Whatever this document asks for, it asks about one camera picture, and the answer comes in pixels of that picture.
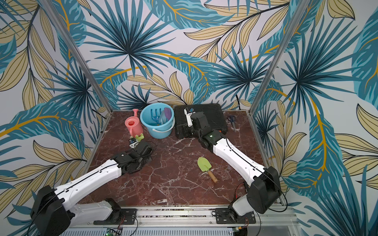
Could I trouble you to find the green fork wooden handle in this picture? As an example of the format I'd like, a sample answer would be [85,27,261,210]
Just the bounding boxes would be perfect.
[134,133,144,143]

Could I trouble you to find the purple shovel pink handle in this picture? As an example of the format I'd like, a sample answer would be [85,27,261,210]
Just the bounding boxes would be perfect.
[164,107,172,122]

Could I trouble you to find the pink plastic watering can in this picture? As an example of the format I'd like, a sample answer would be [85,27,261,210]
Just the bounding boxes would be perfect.
[125,109,143,138]

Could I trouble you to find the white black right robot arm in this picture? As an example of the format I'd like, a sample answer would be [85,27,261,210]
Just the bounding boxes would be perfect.
[174,108,283,216]

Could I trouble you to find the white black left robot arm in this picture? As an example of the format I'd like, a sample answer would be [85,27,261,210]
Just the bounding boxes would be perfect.
[30,140,157,236]

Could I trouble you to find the black plastic tool case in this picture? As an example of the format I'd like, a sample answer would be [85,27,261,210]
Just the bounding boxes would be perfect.
[174,103,228,139]

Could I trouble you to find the light blue plastic bucket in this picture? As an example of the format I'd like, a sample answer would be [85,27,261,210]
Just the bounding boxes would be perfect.
[140,103,175,139]

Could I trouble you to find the blue handled scissors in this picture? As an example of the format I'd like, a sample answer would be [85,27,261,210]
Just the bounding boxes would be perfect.
[227,115,236,131]

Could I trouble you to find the green trowel wooden handle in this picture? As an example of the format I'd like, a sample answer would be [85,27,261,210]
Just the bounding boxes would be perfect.
[197,157,218,183]

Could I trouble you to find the aluminium front rail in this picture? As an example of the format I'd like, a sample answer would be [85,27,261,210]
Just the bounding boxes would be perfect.
[63,205,303,236]

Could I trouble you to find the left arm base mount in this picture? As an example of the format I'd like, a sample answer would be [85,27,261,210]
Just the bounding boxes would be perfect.
[103,198,137,225]

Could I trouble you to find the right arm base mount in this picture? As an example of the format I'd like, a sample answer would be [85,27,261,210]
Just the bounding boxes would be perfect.
[212,207,256,225]

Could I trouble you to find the aluminium left corner post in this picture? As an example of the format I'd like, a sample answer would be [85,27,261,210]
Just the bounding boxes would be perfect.
[40,0,113,113]

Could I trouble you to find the aluminium corner post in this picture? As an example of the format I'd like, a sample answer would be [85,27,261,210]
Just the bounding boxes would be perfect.
[249,0,310,117]
[40,0,113,113]

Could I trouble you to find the aluminium right corner post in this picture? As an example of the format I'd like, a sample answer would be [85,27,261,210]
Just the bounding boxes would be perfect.
[249,0,310,117]

